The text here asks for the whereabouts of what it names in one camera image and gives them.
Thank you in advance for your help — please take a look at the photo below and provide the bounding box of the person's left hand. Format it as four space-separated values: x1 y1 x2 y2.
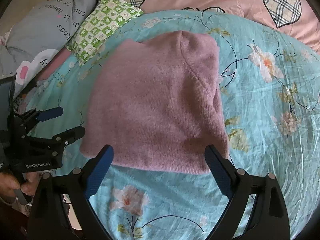
1 172 41 203

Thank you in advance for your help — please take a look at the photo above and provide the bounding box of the mauve knit sweater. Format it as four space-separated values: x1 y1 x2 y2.
80 31 229 174

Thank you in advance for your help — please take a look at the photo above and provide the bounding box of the green white checkered pillow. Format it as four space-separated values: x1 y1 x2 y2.
66 0 144 65

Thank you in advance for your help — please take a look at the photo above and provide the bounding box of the grey text-print pillow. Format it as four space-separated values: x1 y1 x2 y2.
1 0 97 96

